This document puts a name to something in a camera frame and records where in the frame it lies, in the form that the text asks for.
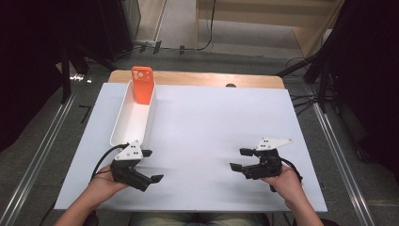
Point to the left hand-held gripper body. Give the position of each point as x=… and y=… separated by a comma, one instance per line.
x=125, y=172

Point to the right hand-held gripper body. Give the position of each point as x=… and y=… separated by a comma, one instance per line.
x=268, y=166

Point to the white plastic bin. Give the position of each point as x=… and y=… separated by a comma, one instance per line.
x=131, y=125

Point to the person's left hand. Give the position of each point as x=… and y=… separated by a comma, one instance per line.
x=103, y=186

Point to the person's right hand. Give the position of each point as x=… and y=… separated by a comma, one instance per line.
x=288, y=186

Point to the person's grey-green trousers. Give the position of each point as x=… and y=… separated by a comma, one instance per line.
x=200, y=219

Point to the wooden table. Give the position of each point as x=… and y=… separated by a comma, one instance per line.
x=188, y=77

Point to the black metal stand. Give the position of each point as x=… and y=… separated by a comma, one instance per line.
x=323, y=81
x=66, y=78

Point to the black cabinet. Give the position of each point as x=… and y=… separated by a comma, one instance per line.
x=119, y=25

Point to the light wooden shelf unit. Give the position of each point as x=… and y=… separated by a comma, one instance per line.
x=251, y=20

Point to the black curtain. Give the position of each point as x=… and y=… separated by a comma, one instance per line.
x=370, y=78
x=28, y=62

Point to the metal floor rail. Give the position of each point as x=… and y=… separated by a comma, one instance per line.
x=338, y=157
x=40, y=153

